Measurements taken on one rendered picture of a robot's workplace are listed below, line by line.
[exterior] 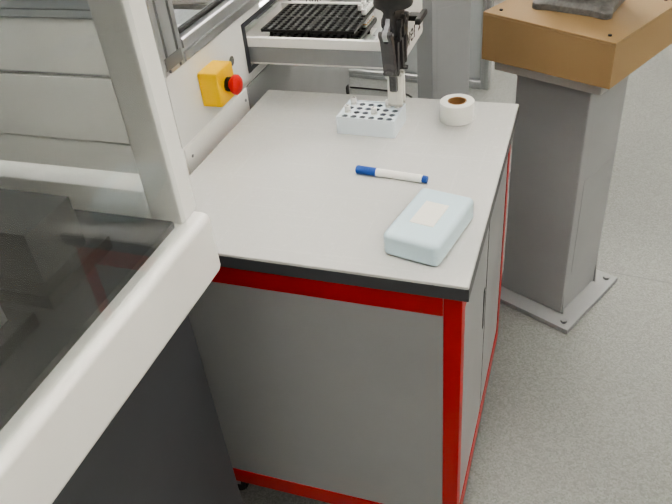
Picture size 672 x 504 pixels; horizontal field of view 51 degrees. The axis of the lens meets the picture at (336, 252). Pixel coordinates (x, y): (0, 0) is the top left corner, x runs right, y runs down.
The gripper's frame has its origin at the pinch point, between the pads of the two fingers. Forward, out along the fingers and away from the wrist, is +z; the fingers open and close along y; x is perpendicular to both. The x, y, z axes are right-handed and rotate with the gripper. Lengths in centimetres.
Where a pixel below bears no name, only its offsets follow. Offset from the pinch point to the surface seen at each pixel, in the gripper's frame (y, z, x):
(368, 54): -9.1, -2.9, -8.8
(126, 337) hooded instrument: 81, -4, -9
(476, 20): -187, 52, -20
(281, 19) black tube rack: -19.1, -6.1, -33.2
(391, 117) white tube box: 4.8, 4.2, 0.2
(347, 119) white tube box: 7.0, 4.3, -8.4
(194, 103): 18.4, -2.3, -36.0
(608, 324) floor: -34, 84, 50
